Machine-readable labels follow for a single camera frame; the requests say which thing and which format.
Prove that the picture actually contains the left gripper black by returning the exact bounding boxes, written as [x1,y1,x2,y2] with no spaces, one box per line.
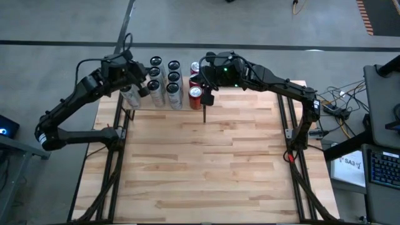
[101,49,149,88]

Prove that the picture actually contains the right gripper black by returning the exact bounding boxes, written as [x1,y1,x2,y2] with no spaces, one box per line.
[199,51,251,90]

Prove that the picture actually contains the Celsius Peach Vibe can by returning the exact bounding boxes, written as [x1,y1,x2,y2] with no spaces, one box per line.
[119,83,142,110]

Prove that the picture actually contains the Celsius can pineapple print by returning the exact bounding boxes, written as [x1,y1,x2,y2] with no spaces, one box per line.
[147,66,166,83]

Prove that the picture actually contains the Celsius can orange print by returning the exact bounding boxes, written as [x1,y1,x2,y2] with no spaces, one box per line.
[149,56,168,74]

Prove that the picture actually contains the tall white Celsius can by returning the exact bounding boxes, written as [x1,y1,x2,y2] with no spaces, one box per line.
[146,79,166,108]
[165,82,184,111]

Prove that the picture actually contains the Celsius Arctic Vibe can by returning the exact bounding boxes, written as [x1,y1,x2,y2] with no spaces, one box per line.
[167,59,184,74]

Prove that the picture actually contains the Celsius can blue text band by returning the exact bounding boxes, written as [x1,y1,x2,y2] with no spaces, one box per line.
[167,71,184,87]

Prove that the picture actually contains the black power strip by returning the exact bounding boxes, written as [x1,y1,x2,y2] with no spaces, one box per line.
[323,104,341,116]

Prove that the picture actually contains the grey metal bench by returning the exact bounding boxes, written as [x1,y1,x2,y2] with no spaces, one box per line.
[0,136,52,225]

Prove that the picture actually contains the black box blue light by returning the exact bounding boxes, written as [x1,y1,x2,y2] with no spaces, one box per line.
[0,114,20,140]

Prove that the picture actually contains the black diagonal strut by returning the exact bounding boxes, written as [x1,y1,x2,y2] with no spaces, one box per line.
[323,129,376,162]
[376,55,400,78]

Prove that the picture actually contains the white paper sheet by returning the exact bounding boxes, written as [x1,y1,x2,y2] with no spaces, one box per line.
[330,149,366,188]

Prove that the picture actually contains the black mat orange striped edge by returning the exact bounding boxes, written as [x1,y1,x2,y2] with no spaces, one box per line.
[355,0,400,37]

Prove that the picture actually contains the black backlit keyboard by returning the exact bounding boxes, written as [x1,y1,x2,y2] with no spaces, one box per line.
[369,150,400,191]

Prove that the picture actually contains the grey desk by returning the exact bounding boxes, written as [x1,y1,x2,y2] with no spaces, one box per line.
[362,64,400,225]

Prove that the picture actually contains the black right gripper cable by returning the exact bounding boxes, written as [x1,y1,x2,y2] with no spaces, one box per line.
[199,51,219,91]

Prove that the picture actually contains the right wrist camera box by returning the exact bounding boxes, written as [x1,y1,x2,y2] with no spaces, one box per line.
[200,89,216,106]

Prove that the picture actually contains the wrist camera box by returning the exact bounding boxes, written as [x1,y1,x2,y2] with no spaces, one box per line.
[137,84,151,98]
[200,89,216,106]

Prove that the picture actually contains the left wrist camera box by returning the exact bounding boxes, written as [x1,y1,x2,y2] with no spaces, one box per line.
[137,84,151,98]

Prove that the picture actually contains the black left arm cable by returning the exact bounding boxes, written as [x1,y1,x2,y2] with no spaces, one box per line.
[74,32,134,88]

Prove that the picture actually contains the wooden shelf black frame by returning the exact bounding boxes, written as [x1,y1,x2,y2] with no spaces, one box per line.
[117,71,208,124]

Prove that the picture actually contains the yellow hanging cable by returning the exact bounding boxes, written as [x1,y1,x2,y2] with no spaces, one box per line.
[291,0,306,16]

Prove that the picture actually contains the black aluminium rail frame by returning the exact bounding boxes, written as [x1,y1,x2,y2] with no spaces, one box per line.
[204,81,340,223]
[67,77,132,223]

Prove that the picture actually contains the tangled floor cables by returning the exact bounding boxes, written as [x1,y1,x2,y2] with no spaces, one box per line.
[309,79,371,140]

